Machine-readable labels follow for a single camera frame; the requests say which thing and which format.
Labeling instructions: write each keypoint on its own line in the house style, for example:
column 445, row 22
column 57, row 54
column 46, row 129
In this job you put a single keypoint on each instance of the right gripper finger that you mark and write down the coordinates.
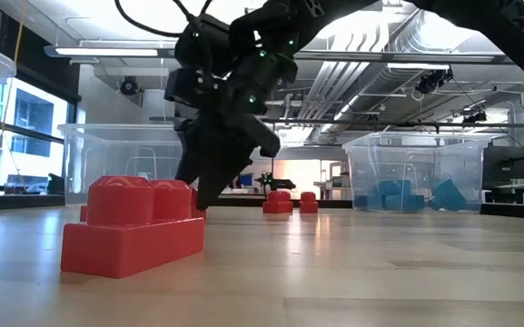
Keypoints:
column 225, row 154
column 189, row 154

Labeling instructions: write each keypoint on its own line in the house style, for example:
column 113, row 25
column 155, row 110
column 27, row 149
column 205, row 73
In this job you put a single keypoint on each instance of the background black robot arm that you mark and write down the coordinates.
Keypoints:
column 276, row 184

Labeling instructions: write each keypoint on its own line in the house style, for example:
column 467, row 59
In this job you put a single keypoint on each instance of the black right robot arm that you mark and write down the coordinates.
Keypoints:
column 493, row 22

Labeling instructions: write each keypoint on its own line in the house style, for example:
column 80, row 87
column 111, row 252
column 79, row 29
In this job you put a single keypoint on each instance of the blue storage box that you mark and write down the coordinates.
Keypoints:
column 246, row 180

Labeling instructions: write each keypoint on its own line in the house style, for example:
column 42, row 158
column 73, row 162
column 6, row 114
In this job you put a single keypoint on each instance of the silver conduit pipes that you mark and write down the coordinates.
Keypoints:
column 329, row 86

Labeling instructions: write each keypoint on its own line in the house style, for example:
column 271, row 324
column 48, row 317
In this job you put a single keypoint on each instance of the black round spotlight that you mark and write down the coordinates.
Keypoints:
column 129, row 86

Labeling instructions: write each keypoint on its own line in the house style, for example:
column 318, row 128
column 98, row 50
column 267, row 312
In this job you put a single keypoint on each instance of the white LED light bar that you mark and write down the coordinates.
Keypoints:
column 107, row 52
column 418, row 66

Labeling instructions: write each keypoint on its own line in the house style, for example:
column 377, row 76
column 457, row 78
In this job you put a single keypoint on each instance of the large window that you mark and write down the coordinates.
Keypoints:
column 30, row 154

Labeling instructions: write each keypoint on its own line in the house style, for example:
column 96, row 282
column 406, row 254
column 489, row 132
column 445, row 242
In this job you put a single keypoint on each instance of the black ceiling-mounted device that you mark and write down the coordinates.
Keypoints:
column 475, row 117
column 434, row 81

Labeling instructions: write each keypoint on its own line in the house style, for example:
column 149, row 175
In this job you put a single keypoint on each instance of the black monitor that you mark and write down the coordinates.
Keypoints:
column 507, row 163

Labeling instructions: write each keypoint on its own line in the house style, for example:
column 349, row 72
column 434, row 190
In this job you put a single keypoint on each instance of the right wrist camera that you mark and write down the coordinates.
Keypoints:
column 191, row 87

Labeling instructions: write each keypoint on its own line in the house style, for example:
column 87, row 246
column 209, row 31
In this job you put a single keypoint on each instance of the black overhead frame beam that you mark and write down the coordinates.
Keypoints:
column 357, row 56

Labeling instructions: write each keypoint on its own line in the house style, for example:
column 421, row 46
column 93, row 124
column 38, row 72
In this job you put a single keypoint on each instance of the black aluminium table frame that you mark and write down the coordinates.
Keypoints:
column 516, row 210

